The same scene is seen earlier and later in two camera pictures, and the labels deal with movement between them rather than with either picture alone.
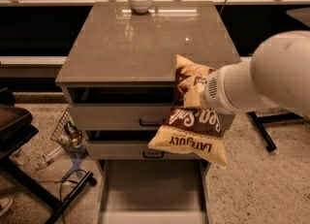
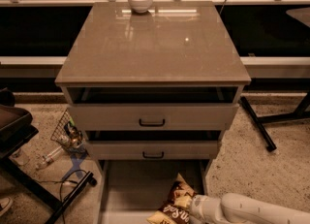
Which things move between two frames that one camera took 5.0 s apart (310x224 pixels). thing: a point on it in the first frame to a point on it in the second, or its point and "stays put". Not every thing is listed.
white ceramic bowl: x=140 y=0 stays put
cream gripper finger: x=193 y=97 to x=192 y=207
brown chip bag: x=199 y=132 to x=173 y=211
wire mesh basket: x=69 y=133 stays put
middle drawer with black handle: x=134 y=150 stays put
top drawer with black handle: x=121 y=116 stays put
